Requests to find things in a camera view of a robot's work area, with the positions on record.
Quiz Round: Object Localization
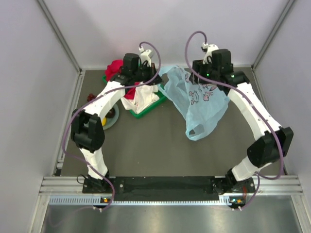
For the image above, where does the green plastic tray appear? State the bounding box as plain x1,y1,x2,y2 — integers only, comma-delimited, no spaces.
102,74,168,119

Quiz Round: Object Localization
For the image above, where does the dark red grape bunch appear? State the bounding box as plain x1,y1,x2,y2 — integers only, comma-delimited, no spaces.
87,93,96,102

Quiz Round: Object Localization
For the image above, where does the white cloth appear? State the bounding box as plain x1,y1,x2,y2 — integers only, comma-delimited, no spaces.
121,85,159,114

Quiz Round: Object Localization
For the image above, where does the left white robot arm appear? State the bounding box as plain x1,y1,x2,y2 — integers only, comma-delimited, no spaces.
70,47,162,193

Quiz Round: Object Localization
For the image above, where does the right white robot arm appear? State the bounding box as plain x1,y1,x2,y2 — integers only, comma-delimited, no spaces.
190,43,294,192

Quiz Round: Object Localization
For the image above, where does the dark purple round fruit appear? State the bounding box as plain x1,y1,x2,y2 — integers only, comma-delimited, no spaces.
105,108,116,118

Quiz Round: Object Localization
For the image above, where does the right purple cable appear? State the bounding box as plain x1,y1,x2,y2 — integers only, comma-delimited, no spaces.
186,31,285,210

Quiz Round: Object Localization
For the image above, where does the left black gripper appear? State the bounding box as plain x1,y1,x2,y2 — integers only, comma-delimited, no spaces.
132,63,163,86

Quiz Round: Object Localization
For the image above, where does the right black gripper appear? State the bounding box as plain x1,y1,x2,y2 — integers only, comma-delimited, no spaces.
189,60,219,86

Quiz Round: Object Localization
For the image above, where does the purple cable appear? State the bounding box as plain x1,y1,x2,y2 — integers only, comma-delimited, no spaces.
186,31,285,210
61,41,162,211

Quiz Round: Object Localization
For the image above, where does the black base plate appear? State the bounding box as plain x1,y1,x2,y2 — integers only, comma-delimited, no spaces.
82,175,256,201

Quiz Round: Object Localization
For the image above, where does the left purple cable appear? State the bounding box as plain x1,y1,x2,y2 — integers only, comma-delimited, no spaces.
61,41,162,211

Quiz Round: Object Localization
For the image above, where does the light blue plastic bag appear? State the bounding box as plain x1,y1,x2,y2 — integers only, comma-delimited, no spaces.
159,66,229,141

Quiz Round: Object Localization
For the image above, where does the grey-green plate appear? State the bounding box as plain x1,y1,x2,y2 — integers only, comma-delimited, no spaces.
103,104,120,131

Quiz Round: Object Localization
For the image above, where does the aluminium frame rail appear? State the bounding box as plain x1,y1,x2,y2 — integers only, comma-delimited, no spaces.
39,176,303,207

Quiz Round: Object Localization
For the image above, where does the red cloth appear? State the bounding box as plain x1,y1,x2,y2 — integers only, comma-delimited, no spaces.
105,60,136,100

